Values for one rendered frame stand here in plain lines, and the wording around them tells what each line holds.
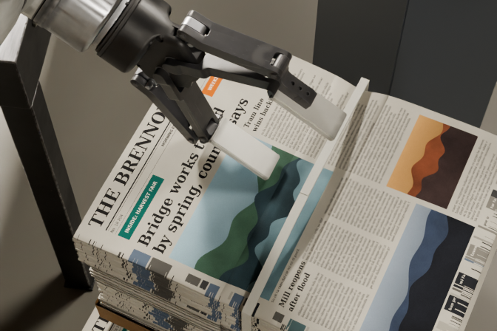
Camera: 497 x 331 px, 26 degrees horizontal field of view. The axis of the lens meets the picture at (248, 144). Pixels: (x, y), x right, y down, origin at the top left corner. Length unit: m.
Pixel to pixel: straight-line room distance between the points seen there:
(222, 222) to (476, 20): 0.54
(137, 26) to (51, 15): 0.07
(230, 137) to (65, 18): 0.22
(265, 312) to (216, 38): 0.26
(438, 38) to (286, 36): 1.08
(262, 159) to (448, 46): 0.47
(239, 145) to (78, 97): 1.37
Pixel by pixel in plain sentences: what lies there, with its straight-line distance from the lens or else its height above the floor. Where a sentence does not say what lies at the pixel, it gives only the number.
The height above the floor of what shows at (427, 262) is 1.06.
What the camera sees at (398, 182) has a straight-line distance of 1.08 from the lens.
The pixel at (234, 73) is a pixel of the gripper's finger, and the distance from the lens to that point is 0.94.
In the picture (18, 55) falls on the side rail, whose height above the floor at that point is 0.80.
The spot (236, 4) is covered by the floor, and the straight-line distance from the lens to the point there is 2.53.
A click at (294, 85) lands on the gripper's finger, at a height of 1.23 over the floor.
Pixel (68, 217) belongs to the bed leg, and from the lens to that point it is 1.91.
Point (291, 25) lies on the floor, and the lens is 2.50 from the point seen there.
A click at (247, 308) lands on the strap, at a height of 1.06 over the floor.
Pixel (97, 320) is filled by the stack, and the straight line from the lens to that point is 1.27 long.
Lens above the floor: 2.00
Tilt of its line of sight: 60 degrees down
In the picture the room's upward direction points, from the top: straight up
